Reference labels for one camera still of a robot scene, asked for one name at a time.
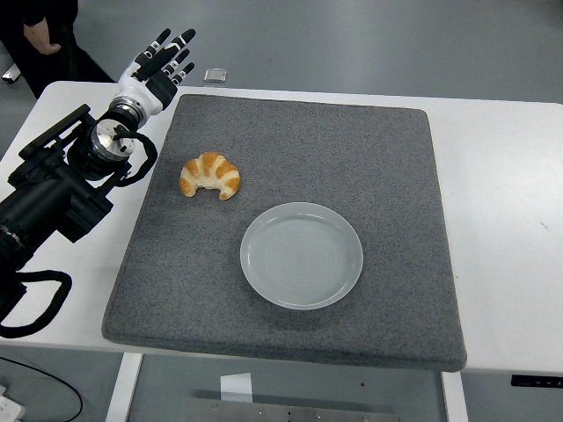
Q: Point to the person's hand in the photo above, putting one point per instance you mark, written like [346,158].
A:
[41,37]

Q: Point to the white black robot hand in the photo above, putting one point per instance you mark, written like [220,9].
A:
[141,90]

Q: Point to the orange croissant bread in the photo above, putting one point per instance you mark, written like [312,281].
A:
[220,171]

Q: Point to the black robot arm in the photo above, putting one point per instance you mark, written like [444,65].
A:
[44,198]

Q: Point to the pale grey round plate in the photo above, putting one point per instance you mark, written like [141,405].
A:
[301,259]

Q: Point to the grey metal plate with screws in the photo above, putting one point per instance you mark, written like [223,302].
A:
[286,412]

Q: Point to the small silver floor box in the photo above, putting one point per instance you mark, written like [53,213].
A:
[215,75]

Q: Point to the grey felt mat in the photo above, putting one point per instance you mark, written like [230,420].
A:
[330,154]

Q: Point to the white table leg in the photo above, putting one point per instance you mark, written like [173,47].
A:
[125,387]
[455,395]

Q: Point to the white power strip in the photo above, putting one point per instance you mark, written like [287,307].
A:
[9,404]

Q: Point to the black table control panel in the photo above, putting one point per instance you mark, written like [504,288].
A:
[536,380]

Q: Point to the white frame piece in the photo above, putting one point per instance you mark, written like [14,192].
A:
[11,74]

